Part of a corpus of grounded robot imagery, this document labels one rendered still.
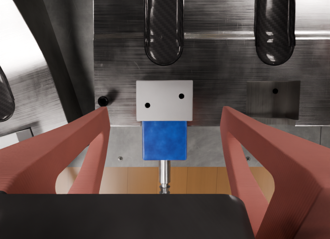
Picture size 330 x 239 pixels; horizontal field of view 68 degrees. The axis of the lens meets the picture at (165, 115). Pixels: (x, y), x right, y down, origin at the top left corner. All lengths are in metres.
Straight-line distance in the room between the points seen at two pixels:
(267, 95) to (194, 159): 0.13
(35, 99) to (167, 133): 0.16
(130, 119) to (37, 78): 0.12
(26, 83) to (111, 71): 0.11
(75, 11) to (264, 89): 0.26
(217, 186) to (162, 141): 0.16
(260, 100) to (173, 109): 0.11
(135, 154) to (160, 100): 0.15
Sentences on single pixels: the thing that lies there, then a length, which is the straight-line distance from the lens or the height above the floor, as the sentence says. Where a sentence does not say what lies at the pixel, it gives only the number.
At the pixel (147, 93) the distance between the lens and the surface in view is 0.22.
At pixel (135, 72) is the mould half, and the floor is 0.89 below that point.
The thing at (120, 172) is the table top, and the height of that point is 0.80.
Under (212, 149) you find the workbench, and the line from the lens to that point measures 0.35.
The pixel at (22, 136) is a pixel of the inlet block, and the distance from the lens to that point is 0.30.
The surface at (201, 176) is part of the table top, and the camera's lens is 0.36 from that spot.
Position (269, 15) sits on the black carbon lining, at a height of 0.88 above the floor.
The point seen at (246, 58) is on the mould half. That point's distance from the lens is 0.26.
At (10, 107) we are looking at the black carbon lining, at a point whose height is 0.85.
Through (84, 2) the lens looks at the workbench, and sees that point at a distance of 0.37.
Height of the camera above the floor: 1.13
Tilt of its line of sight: 85 degrees down
